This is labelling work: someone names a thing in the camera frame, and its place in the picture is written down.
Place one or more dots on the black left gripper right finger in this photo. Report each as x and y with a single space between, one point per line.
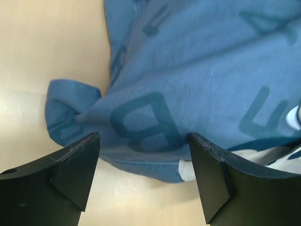
237 192

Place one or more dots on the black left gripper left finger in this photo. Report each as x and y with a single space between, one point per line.
52 190

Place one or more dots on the blue cartoon letter pillowcase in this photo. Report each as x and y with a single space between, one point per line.
229 70

